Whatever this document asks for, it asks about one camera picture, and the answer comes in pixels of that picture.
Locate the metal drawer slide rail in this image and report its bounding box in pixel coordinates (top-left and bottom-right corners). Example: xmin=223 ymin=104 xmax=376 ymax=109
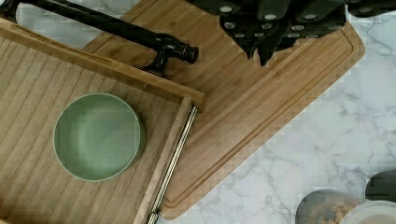
xmin=146 ymin=106 xmax=198 ymax=224

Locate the green round bowl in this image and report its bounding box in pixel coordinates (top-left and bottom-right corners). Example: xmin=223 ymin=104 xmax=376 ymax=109
xmin=53 ymin=92 xmax=146 ymax=182

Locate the bamboo cutting board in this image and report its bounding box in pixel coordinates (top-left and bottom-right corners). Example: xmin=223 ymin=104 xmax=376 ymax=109
xmin=81 ymin=0 xmax=366 ymax=220

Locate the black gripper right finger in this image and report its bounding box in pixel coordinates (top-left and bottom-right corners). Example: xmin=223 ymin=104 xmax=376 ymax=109
xmin=257 ymin=0 xmax=395 ymax=66

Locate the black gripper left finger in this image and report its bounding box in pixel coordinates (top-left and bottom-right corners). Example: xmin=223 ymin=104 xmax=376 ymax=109
xmin=187 ymin=0 xmax=275 ymax=60

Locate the dark round container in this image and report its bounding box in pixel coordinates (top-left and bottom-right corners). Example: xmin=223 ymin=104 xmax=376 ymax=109
xmin=365 ymin=171 xmax=396 ymax=203

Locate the wooden drawer with black handle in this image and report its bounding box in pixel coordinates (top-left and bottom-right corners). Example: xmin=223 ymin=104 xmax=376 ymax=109
xmin=0 ymin=0 xmax=206 ymax=224

